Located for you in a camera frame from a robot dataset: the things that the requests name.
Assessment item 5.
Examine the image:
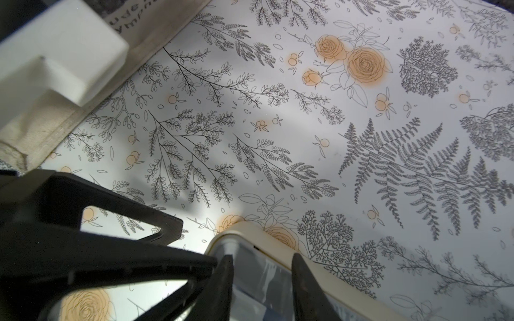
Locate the beige canvas tote bag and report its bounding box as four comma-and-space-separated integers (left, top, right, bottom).
1, 1, 206, 172

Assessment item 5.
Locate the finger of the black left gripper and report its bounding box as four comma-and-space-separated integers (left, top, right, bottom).
1, 222, 218, 320
1, 169, 183, 246

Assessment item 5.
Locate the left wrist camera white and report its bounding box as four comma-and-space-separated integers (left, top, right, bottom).
1, 1, 129, 127

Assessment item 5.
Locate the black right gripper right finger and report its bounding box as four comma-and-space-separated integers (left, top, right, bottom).
291, 253, 341, 320

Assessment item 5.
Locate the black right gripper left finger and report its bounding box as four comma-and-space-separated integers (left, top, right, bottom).
186, 255, 234, 320

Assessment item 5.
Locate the cream plastic wrap dispenser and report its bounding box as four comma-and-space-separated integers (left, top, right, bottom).
205, 222, 403, 320

